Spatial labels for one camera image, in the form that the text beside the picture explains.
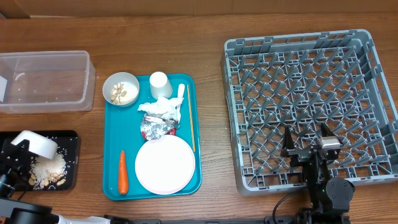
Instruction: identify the crumpled white napkin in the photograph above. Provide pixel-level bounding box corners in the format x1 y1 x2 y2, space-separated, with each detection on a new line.
137 96 183 121

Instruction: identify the foil wrapper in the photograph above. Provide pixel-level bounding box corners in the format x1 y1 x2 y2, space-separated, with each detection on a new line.
140 114 180 140

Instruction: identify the black cable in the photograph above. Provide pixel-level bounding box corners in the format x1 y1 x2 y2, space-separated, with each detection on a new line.
272 186 312 224

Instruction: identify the teal serving tray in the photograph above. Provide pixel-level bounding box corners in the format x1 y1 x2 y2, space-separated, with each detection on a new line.
103 73 202 201

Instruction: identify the grey dishwasher rack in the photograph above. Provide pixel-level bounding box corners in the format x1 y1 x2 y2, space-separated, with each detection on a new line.
221 29 397 196

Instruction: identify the black waste tray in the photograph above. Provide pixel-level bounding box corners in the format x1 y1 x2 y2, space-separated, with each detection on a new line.
16 130 80 191

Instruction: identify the pink plate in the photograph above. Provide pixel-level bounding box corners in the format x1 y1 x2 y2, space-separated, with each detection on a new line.
135 135 196 195

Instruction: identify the rice and peanut pile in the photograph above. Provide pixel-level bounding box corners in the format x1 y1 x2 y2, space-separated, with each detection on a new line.
29 153 67 190

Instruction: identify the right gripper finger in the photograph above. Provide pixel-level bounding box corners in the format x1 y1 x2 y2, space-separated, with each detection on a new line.
282 126 295 150
320 123 343 146

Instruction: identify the orange carrot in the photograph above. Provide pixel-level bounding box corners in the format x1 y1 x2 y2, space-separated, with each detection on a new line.
118 150 129 195

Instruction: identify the clear plastic bin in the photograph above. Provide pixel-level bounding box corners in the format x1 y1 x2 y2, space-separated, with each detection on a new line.
1 50 96 114

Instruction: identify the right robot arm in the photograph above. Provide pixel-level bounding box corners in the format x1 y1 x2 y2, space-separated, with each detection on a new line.
272 123 355 223

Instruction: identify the grey bowl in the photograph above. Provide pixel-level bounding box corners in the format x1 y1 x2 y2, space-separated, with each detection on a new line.
102 72 140 106

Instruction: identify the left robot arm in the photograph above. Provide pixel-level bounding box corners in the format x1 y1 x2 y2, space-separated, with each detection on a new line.
1 139 111 224

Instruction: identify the white bowl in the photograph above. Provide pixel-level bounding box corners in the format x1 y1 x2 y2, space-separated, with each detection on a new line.
11 130 58 159

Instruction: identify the white paper cup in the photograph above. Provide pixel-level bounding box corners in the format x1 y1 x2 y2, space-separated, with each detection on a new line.
149 72 173 100

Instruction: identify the wooden chopstick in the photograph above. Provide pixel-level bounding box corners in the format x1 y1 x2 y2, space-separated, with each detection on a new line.
187 85 196 152

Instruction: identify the white plastic fork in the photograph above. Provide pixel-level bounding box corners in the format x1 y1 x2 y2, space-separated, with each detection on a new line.
176 83 185 122

